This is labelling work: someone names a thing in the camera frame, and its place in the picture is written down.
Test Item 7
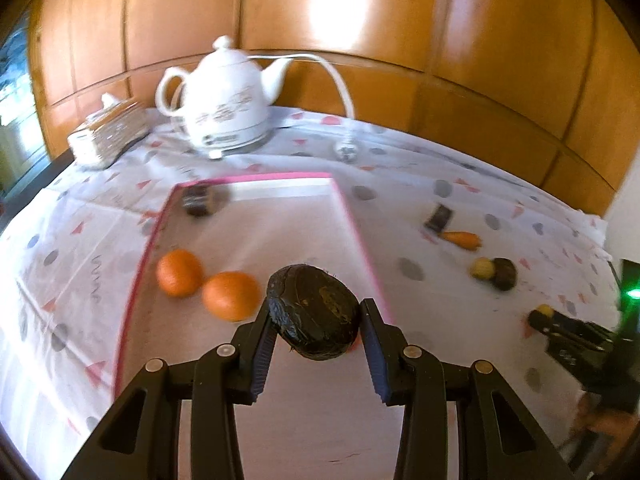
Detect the pink tray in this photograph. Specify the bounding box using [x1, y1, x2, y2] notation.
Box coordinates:
[112, 172, 406, 480]

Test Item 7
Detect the small orange carrot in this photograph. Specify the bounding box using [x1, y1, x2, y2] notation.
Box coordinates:
[440, 230, 484, 252]

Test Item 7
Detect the white ceramic electric kettle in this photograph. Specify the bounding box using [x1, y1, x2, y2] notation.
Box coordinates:
[155, 35, 296, 160]

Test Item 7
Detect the woven tissue box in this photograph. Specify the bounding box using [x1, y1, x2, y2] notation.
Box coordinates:
[67, 92, 151, 170]

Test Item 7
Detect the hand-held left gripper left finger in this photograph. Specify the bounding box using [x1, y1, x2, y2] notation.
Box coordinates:
[62, 305, 276, 480]

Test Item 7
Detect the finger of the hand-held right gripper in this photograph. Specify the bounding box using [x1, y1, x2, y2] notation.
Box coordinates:
[529, 308, 615, 357]

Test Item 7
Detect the orange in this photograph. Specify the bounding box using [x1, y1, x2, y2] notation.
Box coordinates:
[156, 249, 205, 297]
[202, 271, 261, 323]

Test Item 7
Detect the small beige round fruit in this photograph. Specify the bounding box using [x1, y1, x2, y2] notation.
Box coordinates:
[469, 257, 497, 281]

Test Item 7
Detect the dark brown avocado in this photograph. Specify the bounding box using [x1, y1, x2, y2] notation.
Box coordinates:
[265, 264, 362, 361]
[491, 257, 519, 292]

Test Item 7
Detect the person's right hand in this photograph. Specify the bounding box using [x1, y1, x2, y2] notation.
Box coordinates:
[574, 395, 635, 437]

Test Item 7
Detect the white power cord with plug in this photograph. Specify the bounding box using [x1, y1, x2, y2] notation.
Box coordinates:
[247, 52, 359, 164]

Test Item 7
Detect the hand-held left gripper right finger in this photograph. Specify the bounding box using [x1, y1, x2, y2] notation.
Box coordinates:
[359, 298, 576, 480]

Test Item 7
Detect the cut dark brown fruit piece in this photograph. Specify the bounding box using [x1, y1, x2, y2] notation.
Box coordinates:
[424, 203, 454, 235]

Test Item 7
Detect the dark brown cylinder fruit piece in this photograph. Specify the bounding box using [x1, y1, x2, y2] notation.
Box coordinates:
[181, 184, 223, 219]

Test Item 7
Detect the white patterned tablecloth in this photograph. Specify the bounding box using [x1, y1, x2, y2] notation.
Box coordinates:
[0, 105, 626, 480]

